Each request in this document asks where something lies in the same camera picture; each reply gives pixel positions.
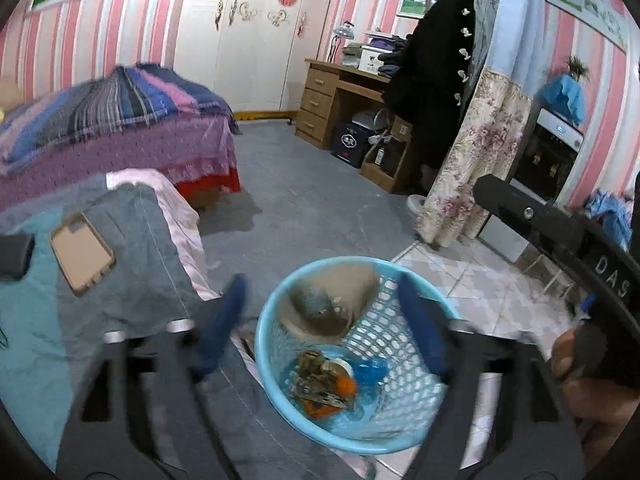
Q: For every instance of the purple bed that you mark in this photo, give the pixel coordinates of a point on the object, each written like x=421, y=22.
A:
x=150, y=150

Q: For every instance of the black wallet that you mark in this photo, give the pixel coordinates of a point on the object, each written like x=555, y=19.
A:
x=15, y=255

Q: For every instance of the dark blue box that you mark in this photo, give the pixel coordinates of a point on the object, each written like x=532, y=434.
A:
x=350, y=142

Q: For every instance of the person's right hand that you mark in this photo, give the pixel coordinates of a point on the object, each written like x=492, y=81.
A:
x=595, y=410

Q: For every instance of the striped plaid blanket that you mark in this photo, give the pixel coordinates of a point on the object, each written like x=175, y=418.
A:
x=125, y=100

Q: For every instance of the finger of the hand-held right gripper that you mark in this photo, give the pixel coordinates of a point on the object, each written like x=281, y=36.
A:
x=525, y=215

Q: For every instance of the black coat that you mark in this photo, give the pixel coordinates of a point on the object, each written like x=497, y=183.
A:
x=430, y=70

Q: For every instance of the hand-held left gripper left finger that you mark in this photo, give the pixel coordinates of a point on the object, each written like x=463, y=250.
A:
x=220, y=330

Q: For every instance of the wooden desk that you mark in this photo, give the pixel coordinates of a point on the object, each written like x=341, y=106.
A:
x=320, y=90

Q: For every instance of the floral curtain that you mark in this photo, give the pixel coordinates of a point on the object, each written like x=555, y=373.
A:
x=485, y=135

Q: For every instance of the blue plastic bag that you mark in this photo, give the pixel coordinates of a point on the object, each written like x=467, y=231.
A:
x=372, y=372

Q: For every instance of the white box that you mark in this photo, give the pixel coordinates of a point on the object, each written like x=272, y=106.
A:
x=372, y=61

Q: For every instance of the green plant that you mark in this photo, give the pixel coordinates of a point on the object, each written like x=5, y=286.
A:
x=577, y=66

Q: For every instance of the blue plastic basket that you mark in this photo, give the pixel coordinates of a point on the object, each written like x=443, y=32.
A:
x=400, y=360

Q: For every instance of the white wardrobe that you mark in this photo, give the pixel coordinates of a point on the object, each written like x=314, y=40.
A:
x=240, y=50

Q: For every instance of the long landscape wall poster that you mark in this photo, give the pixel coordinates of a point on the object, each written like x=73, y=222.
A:
x=590, y=7

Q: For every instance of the white plastic lid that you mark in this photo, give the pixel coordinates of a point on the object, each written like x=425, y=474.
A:
x=342, y=367

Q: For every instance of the teal grey blanket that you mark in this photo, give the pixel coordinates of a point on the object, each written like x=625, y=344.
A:
x=140, y=240

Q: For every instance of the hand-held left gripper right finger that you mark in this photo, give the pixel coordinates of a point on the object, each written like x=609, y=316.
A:
x=420, y=330

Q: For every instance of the orange peel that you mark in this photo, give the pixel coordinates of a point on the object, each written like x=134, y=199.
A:
x=345, y=388

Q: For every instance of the cardboard box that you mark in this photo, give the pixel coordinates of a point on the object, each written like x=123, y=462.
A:
x=401, y=127

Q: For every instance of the blue cloth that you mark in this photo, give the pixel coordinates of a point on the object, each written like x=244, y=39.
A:
x=607, y=215
x=565, y=97

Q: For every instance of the white stool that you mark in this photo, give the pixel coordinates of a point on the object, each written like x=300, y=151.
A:
x=547, y=270

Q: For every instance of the water dispenser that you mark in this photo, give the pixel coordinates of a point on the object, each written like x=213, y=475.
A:
x=545, y=155

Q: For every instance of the beige cloth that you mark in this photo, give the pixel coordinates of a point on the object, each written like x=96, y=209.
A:
x=330, y=300

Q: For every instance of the desk lamp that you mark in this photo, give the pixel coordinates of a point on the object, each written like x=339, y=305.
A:
x=345, y=32

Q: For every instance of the beige phone case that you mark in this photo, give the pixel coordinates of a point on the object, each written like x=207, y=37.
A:
x=82, y=252

